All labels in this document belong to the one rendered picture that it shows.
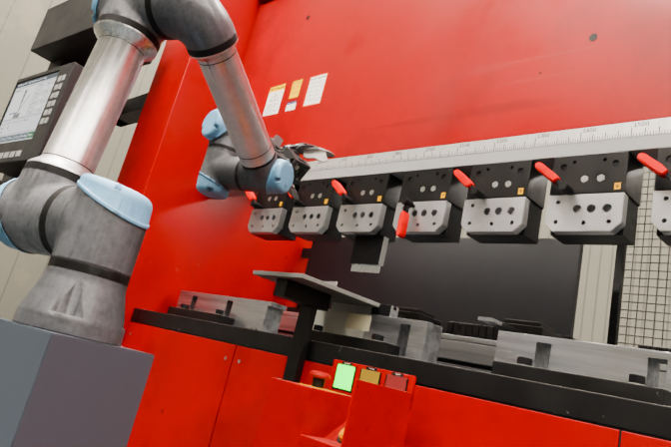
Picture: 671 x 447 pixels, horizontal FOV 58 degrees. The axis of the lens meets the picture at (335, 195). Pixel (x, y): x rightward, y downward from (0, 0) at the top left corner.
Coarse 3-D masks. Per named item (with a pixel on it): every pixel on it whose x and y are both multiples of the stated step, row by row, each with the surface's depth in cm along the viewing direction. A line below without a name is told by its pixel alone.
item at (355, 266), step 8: (360, 240) 162; (368, 240) 160; (376, 240) 158; (384, 240) 157; (360, 248) 161; (368, 248) 159; (376, 248) 157; (384, 248) 157; (352, 256) 162; (360, 256) 160; (368, 256) 158; (376, 256) 156; (384, 256) 157; (352, 264) 162; (360, 264) 160; (368, 264) 158; (376, 264) 156; (376, 272) 155
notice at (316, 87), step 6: (312, 78) 201; (318, 78) 199; (324, 78) 196; (312, 84) 200; (318, 84) 197; (324, 84) 195; (312, 90) 198; (318, 90) 196; (306, 96) 200; (312, 96) 197; (318, 96) 195; (306, 102) 198; (312, 102) 196; (318, 102) 194
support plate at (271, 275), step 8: (256, 272) 143; (264, 272) 141; (272, 272) 139; (280, 272) 137; (288, 272) 136; (272, 280) 148; (296, 280) 138; (304, 280) 135; (312, 280) 133; (320, 280) 135; (320, 288) 141; (328, 288) 138; (336, 288) 139; (336, 296) 148; (344, 296) 144; (352, 296) 142; (360, 296) 144; (360, 304) 152; (368, 304) 148; (376, 304) 148
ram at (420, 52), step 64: (320, 0) 216; (384, 0) 189; (448, 0) 169; (512, 0) 152; (576, 0) 139; (640, 0) 128; (256, 64) 230; (320, 64) 201; (384, 64) 178; (448, 64) 160; (512, 64) 145; (576, 64) 133; (640, 64) 122; (320, 128) 188; (384, 128) 168; (448, 128) 151; (512, 128) 138; (576, 128) 127
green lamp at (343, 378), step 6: (342, 366) 119; (348, 366) 118; (336, 372) 120; (342, 372) 119; (348, 372) 118; (336, 378) 119; (342, 378) 118; (348, 378) 117; (336, 384) 119; (342, 384) 118; (348, 384) 117; (348, 390) 116
